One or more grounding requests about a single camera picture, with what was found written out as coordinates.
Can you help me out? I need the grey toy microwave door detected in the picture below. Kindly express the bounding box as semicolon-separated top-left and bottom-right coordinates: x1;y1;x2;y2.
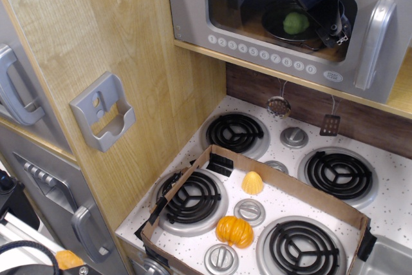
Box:
170;0;411;103

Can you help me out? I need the green toy vegetable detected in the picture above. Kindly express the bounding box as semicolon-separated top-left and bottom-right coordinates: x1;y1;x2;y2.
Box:
283;12;310;35

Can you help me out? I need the hanging metal spatula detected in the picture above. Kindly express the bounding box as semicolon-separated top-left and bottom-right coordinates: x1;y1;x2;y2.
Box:
319;114;341;137

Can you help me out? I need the hanging metal strainer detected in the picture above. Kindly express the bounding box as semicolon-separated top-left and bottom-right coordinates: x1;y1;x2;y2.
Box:
267;96;291;119

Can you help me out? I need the grey back stove knob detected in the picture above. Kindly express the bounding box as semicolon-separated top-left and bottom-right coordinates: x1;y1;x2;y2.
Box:
280;127;309;149

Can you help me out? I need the grey stove knob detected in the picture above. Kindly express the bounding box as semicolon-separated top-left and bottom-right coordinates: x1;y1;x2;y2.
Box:
280;127;309;149
204;244;239;275
234;198;266;227

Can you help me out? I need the back left black burner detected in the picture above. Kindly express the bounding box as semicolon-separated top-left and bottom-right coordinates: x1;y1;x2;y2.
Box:
200;112;270;160

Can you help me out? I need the black burner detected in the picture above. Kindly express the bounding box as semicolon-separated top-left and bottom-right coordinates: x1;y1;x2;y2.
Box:
158;169;229;237
297;147;379;209
256;216;347;275
200;112;270;160

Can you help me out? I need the back right black burner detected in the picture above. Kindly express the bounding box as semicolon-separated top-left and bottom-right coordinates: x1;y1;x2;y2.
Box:
297;147;379;209

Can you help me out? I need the grey small middle knob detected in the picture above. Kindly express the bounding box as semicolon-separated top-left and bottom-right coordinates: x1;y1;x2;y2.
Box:
265;160;289;175

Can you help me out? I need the yellow toy corn piece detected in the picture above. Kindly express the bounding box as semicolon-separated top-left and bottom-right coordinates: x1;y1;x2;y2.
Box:
241;171;264;195

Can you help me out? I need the grey centre stove knob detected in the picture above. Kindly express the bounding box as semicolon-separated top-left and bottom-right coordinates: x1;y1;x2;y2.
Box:
234;198;266;227

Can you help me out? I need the front right black burner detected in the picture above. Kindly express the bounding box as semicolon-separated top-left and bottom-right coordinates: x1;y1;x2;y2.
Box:
256;216;347;275

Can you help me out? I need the front left black burner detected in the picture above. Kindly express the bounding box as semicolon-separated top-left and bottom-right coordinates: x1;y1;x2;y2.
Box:
158;169;229;237

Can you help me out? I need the orange toy pumpkin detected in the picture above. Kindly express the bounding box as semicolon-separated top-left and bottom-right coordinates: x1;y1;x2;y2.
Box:
215;216;254;249

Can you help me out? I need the steel toy sink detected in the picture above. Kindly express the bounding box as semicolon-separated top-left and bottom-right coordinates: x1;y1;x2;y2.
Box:
349;234;411;275

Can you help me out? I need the grey plastic phone holder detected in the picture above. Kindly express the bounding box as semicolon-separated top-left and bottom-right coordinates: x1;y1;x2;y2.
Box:
70;71;136;153

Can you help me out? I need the grey front stove knob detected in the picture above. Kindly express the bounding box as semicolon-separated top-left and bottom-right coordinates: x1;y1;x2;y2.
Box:
204;244;239;275

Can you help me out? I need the grey oven knob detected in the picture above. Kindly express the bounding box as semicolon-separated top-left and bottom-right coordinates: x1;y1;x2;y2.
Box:
144;258;170;275

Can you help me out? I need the grey ice dispenser panel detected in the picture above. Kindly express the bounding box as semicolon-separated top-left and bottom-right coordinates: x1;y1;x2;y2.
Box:
13;153;78;214

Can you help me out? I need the orange toy near floor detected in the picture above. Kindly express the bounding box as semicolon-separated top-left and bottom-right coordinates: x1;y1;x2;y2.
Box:
55;250;84;270

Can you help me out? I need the steel pot with handles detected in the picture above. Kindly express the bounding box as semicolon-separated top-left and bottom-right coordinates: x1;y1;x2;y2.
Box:
261;1;324;51

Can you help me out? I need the brown cardboard frame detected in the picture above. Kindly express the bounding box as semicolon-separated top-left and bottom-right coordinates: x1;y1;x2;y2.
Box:
135;145;375;274

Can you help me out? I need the grey upper fridge handle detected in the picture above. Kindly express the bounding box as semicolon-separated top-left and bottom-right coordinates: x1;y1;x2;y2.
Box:
1;44;45;126

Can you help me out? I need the grey fridge handle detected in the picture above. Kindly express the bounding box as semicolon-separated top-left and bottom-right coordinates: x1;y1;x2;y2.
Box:
71;205;109;263
1;44;45;126

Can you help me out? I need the grey lower fridge handle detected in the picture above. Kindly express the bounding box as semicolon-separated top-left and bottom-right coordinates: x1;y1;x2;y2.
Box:
71;205;109;263

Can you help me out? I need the black braided cable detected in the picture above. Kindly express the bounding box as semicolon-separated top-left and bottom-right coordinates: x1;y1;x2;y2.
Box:
0;240;61;275

